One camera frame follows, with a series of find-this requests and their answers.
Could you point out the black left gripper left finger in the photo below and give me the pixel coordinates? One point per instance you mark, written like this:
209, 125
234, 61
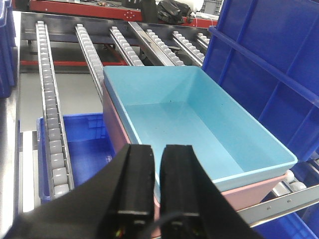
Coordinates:
120, 195

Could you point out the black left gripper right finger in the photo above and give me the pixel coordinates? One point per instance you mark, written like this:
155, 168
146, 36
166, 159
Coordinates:
191, 205

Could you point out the light blue plastic box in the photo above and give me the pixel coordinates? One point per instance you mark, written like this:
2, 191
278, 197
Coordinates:
161, 105

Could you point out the low blue plastic crate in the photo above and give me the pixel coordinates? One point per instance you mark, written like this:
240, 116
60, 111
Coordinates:
90, 149

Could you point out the large blue storage crate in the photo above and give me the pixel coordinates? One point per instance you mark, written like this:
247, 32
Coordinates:
265, 54

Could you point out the black bag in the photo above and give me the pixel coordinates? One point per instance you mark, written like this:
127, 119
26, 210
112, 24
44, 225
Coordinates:
173, 12

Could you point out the grey roller rail far left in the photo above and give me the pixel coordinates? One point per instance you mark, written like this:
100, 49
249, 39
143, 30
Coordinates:
59, 169

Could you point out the grey roller rail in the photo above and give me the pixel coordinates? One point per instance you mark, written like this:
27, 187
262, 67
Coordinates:
164, 48
59, 169
192, 52
92, 59
125, 49

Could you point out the red metal frame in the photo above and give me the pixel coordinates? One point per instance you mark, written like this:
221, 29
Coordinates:
62, 18

